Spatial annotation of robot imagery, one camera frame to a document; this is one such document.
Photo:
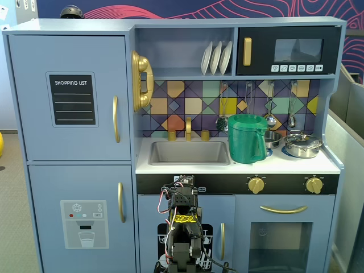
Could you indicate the blue wooden toy kitchen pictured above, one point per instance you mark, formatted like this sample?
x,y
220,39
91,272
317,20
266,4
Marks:
x,y
182,22

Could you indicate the grey sink basin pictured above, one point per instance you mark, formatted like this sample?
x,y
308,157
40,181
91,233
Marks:
x,y
189,153

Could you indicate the white cabinet with papers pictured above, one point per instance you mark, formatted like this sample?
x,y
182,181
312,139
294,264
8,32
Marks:
x,y
27,11

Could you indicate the white toy plate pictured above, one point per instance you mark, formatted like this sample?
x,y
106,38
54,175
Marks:
x,y
206,58
216,58
226,58

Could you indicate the gold stove knob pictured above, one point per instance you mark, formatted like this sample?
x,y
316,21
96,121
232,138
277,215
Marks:
x,y
256,185
314,185

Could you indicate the open steel pot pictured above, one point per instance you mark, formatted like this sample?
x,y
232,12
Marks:
x,y
273,139

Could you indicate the steel slotted spoon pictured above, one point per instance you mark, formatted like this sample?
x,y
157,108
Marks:
x,y
222,123

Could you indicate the blue oven door with window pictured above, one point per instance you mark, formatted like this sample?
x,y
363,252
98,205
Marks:
x,y
241,241

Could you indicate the black microwave door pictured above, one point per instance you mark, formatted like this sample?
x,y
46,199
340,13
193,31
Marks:
x,y
261,51

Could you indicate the yellow round object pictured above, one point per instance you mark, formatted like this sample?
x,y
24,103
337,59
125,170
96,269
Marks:
x,y
1,145

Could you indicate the blue ice dispenser fridge door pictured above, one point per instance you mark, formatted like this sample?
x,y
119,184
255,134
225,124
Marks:
x,y
45,185

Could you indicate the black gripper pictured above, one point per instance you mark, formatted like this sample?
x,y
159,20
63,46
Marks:
x,y
184,199

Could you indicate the blue dishwasher door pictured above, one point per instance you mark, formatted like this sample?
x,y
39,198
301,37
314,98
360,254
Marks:
x,y
148,227

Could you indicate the steel serving spoon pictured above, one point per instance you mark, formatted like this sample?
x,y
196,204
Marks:
x,y
292,120

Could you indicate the gold tap knob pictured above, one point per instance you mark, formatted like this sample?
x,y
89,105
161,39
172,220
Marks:
x,y
172,135
205,135

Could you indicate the steel ladle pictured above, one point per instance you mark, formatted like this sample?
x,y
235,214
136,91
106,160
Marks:
x,y
270,120

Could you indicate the black helmet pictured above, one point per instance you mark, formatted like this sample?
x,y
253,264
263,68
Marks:
x,y
71,12

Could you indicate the gold toy telephone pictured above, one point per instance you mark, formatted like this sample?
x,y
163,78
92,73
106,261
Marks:
x,y
142,82

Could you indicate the gold faucet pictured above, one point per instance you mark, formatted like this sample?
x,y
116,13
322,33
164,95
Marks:
x,y
188,128

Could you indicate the blue shopping list fridge door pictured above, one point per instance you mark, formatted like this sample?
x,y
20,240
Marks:
x,y
34,128

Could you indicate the steel hanging spatula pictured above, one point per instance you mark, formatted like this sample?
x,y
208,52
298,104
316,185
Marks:
x,y
249,99

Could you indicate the green plastic pitcher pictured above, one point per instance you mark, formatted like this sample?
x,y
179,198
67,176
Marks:
x,y
244,142

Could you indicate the steel pot with lid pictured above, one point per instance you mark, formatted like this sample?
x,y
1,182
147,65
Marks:
x,y
302,146

